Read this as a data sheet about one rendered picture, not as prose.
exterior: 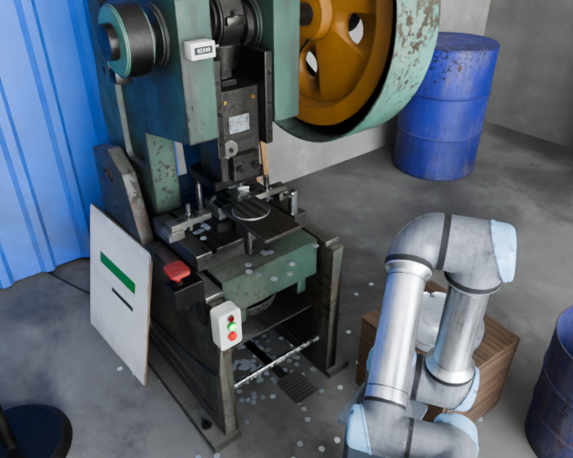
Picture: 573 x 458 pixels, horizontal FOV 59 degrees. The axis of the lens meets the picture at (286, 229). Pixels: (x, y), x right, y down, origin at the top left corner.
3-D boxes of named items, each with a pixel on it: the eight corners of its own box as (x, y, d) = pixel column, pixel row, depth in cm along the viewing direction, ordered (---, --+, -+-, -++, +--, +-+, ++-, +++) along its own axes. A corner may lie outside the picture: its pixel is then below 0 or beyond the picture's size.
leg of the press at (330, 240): (348, 365, 212) (366, 170, 164) (327, 379, 206) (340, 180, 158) (227, 263, 273) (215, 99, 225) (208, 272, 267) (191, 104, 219)
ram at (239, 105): (268, 174, 164) (266, 82, 148) (229, 187, 156) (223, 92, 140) (238, 156, 175) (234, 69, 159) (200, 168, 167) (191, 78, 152)
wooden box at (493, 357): (498, 403, 196) (520, 337, 177) (432, 455, 177) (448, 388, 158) (419, 342, 223) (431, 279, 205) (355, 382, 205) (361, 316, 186)
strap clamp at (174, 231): (214, 226, 172) (212, 199, 166) (169, 243, 163) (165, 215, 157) (205, 219, 176) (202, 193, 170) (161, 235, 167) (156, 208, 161)
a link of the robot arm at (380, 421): (391, 194, 105) (341, 444, 84) (447, 203, 102) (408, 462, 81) (390, 222, 115) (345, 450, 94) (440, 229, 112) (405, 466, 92)
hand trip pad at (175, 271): (195, 291, 146) (192, 269, 142) (175, 299, 143) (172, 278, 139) (182, 279, 151) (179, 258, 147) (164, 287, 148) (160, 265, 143)
